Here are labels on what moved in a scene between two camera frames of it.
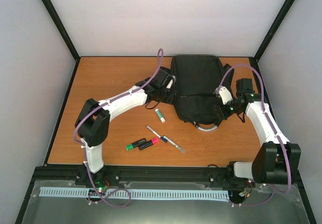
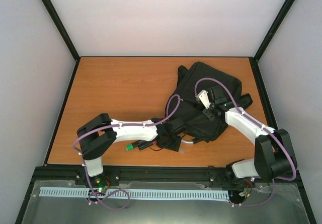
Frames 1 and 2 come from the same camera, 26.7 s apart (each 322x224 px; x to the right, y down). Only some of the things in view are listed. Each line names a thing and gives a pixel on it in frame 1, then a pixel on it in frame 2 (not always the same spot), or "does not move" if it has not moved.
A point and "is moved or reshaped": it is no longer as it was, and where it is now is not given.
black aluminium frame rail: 124,174 does not move
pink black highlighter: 148,143 does not move
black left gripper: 171,98 to 175,147
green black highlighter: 135,144 does not move
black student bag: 197,78 is moved or reshaped
